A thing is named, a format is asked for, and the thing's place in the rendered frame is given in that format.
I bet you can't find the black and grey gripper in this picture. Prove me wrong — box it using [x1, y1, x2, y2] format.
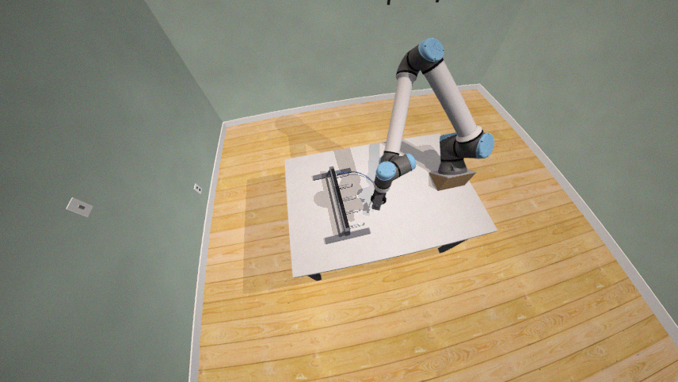
[371, 190, 387, 204]

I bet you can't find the black network patch panel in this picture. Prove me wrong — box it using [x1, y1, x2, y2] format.
[313, 166, 371, 244]

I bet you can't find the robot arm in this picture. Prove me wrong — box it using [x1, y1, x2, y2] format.
[371, 38, 494, 210]

